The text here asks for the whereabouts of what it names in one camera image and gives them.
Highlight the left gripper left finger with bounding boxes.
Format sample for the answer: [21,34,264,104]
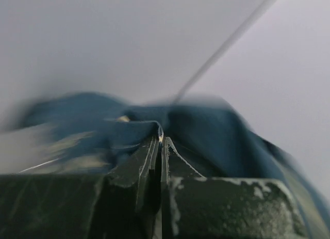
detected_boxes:
[105,136,161,238]

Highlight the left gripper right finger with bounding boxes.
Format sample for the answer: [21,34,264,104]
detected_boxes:
[161,137,206,238]

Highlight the dark blue embroidered pillowcase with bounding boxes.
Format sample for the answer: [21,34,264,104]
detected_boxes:
[1,92,329,238]

